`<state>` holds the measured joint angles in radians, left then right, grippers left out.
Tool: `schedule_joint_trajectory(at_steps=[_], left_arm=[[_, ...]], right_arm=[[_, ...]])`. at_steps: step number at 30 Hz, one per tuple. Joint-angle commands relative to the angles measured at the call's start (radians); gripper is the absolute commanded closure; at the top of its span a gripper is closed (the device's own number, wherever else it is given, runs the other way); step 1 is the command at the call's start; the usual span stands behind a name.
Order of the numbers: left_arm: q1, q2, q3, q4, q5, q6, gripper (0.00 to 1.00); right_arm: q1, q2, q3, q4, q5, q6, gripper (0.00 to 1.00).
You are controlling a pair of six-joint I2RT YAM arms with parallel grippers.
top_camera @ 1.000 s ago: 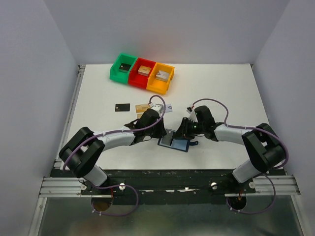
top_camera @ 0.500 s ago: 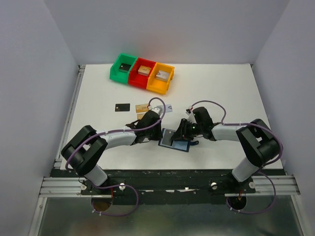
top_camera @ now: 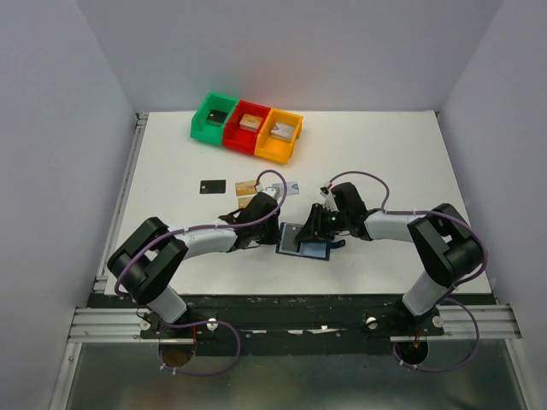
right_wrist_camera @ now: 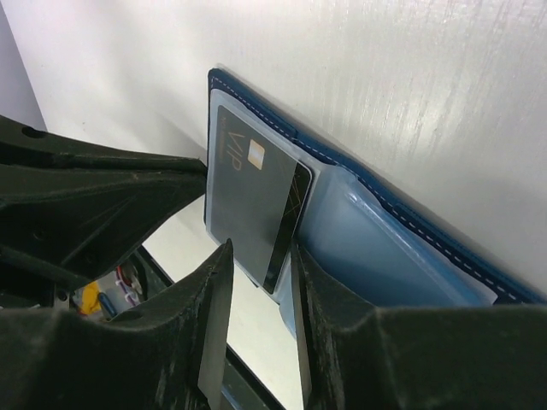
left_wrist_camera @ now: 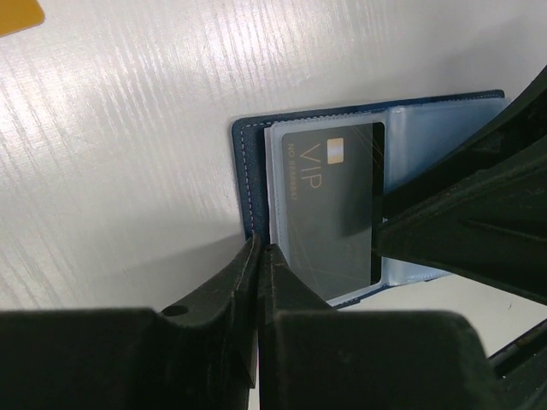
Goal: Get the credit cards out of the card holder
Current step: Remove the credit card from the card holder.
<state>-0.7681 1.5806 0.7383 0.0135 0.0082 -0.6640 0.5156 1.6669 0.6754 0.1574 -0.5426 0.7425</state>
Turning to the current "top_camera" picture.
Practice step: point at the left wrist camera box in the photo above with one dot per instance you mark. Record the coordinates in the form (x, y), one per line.
(273, 191)

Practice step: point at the metal block in green bin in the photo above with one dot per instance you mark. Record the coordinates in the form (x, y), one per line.
(216, 117)

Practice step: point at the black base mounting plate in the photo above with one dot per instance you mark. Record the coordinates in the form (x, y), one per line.
(281, 325)

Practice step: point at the metal block in red bin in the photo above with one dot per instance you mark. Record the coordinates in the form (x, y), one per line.
(250, 122)

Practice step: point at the navy blue card holder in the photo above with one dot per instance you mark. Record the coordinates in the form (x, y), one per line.
(317, 250)

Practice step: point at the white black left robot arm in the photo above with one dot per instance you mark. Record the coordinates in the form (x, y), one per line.
(147, 261)

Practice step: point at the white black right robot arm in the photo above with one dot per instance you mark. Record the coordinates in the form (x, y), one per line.
(447, 247)

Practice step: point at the yellow plastic bin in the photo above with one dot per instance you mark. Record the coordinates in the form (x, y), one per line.
(272, 149)

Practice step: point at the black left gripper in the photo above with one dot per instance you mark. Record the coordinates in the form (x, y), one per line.
(265, 226)

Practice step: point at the green plastic bin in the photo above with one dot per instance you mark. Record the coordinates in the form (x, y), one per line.
(201, 130)

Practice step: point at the black credit card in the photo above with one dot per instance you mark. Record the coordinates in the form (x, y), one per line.
(288, 241)
(212, 186)

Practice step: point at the gold credit card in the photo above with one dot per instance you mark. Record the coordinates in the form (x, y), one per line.
(244, 201)
(245, 188)

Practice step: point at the red plastic bin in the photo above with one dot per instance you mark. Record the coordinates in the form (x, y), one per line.
(240, 140)

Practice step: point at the metal block in yellow bin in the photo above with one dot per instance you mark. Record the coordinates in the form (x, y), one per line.
(282, 131)

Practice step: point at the light blue VIP card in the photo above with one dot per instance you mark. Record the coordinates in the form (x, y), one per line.
(292, 188)

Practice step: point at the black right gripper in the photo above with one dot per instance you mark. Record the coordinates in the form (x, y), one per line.
(319, 223)

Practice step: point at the aluminium rail frame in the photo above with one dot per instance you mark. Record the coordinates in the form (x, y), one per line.
(96, 284)

